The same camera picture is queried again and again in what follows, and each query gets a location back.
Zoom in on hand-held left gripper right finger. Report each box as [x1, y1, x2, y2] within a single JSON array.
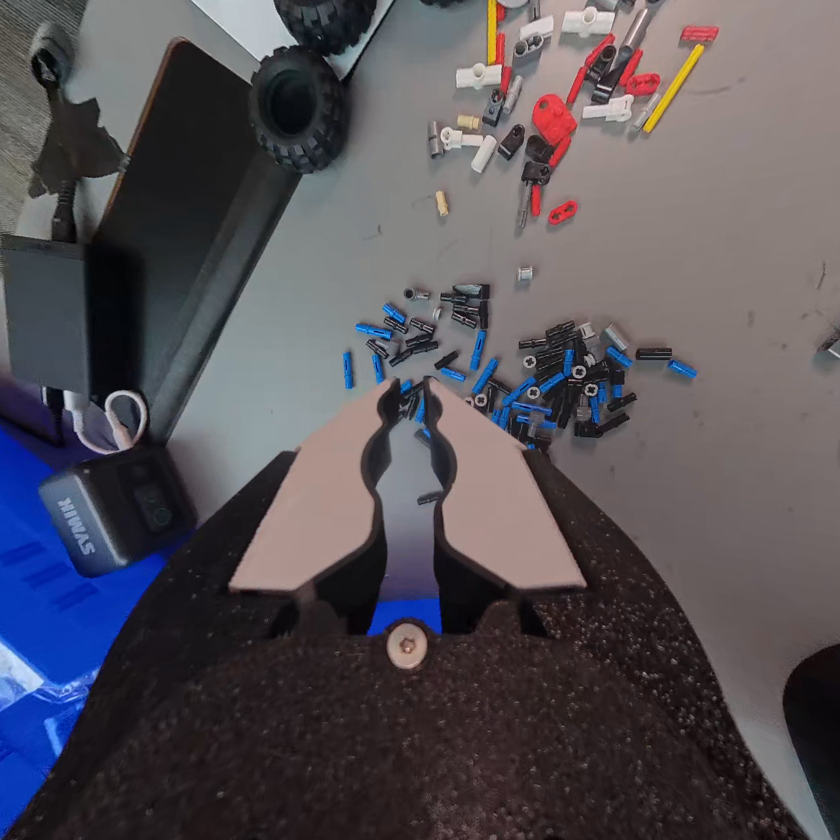
[[423, 377, 587, 634]]

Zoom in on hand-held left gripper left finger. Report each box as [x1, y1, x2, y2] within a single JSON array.
[[228, 377, 403, 634]]

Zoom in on pile of blue black pins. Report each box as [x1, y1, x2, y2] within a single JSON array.
[[341, 282, 698, 506]]

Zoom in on grey desk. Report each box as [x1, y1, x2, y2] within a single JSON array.
[[167, 0, 840, 840]]

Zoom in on grey power bank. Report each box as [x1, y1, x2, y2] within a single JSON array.
[[38, 446, 198, 578]]

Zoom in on blue plastic crate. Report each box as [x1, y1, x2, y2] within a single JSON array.
[[0, 374, 173, 795]]

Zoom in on long yellow axle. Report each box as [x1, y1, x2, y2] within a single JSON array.
[[642, 42, 706, 134]]

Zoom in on dark grey adapter box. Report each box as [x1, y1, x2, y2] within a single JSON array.
[[0, 233, 93, 395]]

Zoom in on clear plastic bag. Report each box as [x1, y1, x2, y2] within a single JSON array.
[[0, 640, 89, 729]]

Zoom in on black panel with brown edge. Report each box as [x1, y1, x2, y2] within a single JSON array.
[[92, 38, 303, 447]]

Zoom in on black long connector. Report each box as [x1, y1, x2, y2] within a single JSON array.
[[591, 46, 622, 103]]

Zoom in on red cam piece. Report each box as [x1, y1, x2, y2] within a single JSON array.
[[532, 94, 578, 144]]

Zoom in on dark grey tube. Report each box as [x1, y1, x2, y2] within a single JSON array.
[[617, 5, 655, 64]]

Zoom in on black rounded object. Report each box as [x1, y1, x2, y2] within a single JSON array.
[[782, 646, 840, 840]]

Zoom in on large black rubber tire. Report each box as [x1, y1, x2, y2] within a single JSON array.
[[272, 0, 378, 56], [248, 46, 349, 175]]

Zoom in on white cable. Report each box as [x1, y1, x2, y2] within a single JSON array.
[[62, 389, 150, 455]]

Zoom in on black cable with plug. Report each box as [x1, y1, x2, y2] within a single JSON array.
[[26, 23, 130, 244]]

